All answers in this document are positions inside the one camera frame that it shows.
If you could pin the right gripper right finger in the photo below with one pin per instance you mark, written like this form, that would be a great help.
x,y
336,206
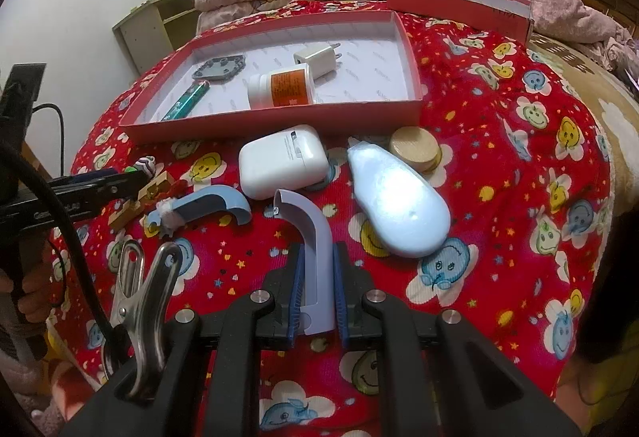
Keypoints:
x,y
341,306

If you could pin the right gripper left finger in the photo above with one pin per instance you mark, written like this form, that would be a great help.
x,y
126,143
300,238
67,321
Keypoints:
x,y
296,294

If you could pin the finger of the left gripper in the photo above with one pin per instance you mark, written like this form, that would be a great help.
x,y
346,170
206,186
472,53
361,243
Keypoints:
x,y
99,178
83,201

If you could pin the lavender plastic hook piece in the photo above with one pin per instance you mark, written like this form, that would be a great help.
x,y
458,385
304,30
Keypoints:
x,y
317,300

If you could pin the wooden puzzle block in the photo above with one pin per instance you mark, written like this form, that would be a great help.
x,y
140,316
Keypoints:
x,y
146,197

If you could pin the green striped toy figure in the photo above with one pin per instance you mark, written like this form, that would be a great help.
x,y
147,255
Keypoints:
x,y
145,164

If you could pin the light blue oval case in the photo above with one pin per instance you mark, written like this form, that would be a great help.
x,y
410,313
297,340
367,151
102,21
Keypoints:
x,y
408,215

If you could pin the blue curved plastic piece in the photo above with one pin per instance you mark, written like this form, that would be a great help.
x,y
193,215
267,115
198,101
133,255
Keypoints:
x,y
174,213

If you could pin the white earbuds case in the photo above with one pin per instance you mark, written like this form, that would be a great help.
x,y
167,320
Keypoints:
x,y
290,159

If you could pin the round wooden disc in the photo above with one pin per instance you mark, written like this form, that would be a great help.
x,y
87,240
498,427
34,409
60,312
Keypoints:
x,y
416,147

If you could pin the white USB wall charger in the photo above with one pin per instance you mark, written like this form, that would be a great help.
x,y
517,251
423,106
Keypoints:
x,y
321,57

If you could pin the operator hand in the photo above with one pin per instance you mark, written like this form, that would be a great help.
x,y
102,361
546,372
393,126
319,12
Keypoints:
x,y
36,302

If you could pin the teal patterned lighter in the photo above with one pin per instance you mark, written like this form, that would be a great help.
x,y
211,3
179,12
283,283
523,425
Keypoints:
x,y
187,101

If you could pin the metal spring clamp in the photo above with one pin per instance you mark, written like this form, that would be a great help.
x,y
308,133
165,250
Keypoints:
x,y
138,313

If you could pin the beige bookshelf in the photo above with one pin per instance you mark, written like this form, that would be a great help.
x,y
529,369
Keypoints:
x,y
155,29

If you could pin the grey building plate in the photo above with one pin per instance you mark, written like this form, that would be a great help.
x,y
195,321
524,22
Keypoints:
x,y
220,69

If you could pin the red smiley flower blanket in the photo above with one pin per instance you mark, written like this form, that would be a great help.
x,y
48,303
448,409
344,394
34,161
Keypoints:
x,y
524,171

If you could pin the white pill bottle orange label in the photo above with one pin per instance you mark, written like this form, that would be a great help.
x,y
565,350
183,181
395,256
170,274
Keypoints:
x,y
291,86

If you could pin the red shallow box tray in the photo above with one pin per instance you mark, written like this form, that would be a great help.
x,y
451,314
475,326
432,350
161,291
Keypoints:
x,y
340,72

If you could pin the red box lid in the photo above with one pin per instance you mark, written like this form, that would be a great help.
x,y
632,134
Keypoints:
x,y
512,18

